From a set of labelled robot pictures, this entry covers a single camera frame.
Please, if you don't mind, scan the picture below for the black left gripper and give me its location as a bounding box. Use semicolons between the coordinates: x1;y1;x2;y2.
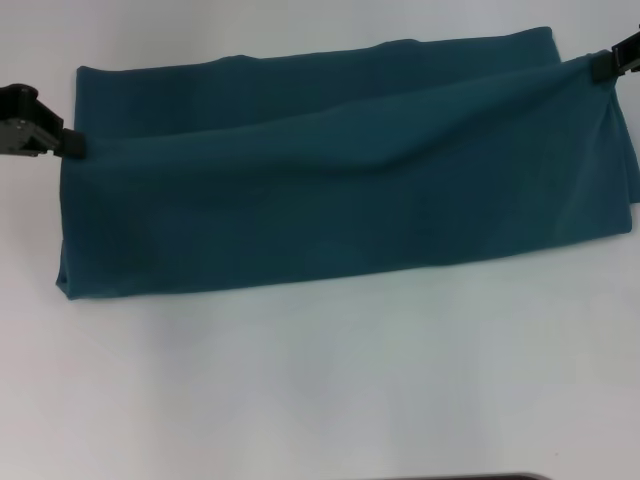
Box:
0;83;87;161

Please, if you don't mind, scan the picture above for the teal t-shirt with beige print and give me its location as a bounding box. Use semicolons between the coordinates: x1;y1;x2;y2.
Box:
52;25;640;303

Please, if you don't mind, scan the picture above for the black flat panel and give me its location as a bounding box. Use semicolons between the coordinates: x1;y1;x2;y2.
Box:
384;471;549;480

